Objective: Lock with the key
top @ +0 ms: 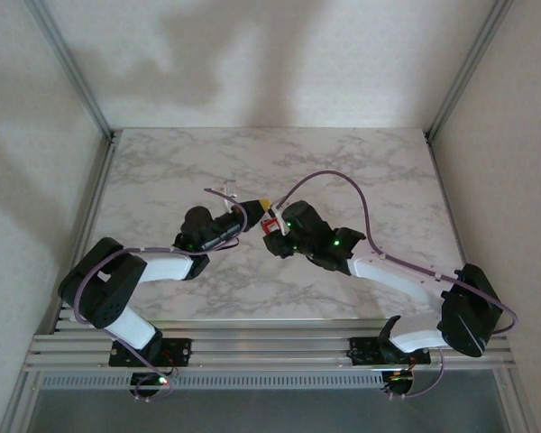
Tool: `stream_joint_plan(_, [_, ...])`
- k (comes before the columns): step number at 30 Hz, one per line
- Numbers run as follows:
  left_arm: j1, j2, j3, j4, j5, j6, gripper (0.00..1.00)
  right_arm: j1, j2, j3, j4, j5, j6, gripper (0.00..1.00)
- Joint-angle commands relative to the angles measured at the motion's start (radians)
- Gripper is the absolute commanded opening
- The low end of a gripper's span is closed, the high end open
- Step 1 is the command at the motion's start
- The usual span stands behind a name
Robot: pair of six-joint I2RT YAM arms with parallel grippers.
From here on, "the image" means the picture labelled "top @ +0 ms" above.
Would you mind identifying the black controller board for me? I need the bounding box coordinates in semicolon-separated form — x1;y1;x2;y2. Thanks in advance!
383;368;417;400
129;370;176;403

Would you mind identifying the purple cable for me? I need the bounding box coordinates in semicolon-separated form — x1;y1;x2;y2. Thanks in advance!
274;170;520;401
74;187;249;403

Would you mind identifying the aluminium mounting rail beam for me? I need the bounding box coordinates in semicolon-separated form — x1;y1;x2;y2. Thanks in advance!
21;318;519;374

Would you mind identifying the aluminium table side rail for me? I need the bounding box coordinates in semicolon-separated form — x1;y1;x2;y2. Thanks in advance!
426;134;487;330
49;137;119;336

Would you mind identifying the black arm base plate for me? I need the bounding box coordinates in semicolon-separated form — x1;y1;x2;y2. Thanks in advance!
108;337;193;367
349;336;430;366

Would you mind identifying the grey slotted cable duct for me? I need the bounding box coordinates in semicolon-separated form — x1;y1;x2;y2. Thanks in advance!
39;372;385;391

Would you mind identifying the aluminium frame post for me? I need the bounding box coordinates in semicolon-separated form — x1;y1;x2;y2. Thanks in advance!
26;0;117;142
425;0;516;142

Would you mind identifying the aluminium frame leg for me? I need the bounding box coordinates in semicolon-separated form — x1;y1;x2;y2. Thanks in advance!
0;372;44;433
493;369;540;433

